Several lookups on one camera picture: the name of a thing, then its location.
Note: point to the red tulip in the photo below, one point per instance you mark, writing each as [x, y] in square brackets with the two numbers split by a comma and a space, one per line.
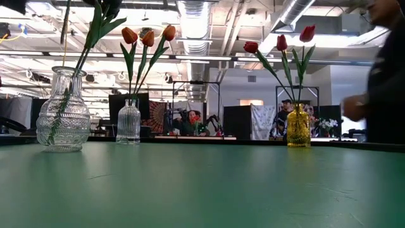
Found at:
[282, 42]
[251, 47]
[307, 33]

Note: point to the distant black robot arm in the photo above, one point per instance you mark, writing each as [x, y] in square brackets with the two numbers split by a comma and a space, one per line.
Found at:
[172, 115]
[215, 122]

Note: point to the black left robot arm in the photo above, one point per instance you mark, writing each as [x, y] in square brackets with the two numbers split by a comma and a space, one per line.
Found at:
[12, 4]

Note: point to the distant red flowers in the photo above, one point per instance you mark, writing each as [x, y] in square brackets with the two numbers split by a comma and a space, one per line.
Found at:
[194, 119]

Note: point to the clear ribbed glass vase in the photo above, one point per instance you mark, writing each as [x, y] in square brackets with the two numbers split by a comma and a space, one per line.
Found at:
[128, 126]

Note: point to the yellow glass vase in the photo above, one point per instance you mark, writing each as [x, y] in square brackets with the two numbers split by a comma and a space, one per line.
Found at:
[299, 130]

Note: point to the clear round patterned vase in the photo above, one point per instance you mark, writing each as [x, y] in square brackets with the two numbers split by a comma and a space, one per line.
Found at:
[63, 123]

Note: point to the person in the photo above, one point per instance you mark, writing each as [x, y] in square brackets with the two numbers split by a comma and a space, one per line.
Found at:
[386, 95]
[190, 126]
[281, 120]

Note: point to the distant wooden table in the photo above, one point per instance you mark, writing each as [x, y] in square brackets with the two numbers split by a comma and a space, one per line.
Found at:
[205, 138]

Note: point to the black partition panel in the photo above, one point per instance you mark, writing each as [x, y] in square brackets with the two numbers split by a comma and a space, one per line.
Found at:
[237, 123]

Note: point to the red mandala tapestry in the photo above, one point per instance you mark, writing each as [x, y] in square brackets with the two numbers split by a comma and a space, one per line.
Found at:
[156, 115]

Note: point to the long ceiling light bar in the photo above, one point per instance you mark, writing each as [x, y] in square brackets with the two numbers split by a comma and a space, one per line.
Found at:
[202, 58]

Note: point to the white patterned cloth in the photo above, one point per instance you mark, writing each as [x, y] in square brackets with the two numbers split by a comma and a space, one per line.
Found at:
[262, 122]

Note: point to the green table mat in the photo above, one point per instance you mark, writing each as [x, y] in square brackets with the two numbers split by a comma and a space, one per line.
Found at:
[221, 190]

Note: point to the white flower bouquet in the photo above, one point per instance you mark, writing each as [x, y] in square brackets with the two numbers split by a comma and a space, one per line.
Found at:
[329, 123]

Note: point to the grey ventilation unit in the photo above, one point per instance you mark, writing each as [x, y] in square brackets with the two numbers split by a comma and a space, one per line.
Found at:
[338, 25]

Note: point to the grey curtain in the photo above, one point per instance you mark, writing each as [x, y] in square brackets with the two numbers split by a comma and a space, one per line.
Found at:
[16, 111]

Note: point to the black ceiling spotlight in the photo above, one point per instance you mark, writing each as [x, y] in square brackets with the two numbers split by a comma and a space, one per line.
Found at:
[3, 30]

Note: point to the black metal rack frame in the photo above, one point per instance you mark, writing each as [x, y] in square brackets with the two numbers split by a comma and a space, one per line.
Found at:
[196, 82]
[311, 86]

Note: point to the silver ceiling duct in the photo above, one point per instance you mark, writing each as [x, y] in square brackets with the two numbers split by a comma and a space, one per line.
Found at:
[294, 11]
[193, 25]

